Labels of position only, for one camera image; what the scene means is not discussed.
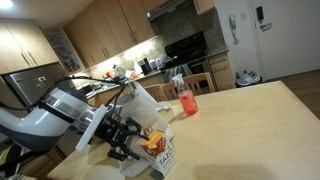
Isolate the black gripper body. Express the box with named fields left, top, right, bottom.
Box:
left=94, top=116, right=131, bottom=147

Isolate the white canvas tote bag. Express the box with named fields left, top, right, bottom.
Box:
left=116, top=81, right=174, bottom=177

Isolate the orange TAZO tea box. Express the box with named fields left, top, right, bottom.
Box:
left=140, top=130, right=176, bottom=176

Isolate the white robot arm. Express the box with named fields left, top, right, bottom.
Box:
left=0, top=77, right=146, bottom=161

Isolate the wooden chair behind table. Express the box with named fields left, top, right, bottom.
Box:
left=145, top=84, right=167, bottom=102

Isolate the pink liquid soap bottle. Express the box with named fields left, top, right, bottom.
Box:
left=172, top=74, right=198, bottom=116

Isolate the wooden chair left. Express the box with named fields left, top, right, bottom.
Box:
left=161, top=71, right=217, bottom=101

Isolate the black stove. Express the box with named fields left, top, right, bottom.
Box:
left=160, top=31, right=211, bottom=74

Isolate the stainless steel refrigerator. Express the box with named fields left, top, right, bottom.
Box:
left=4, top=63, right=67, bottom=106

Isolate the pair of sneakers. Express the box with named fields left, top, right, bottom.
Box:
left=236, top=71, right=261, bottom=86

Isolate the black door lock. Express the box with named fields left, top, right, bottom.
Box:
left=256, top=6, right=264, bottom=24

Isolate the white door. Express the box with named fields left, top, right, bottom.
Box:
left=250, top=0, right=320, bottom=80

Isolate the white wall telephone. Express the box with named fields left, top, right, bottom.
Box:
left=229, top=13, right=239, bottom=45

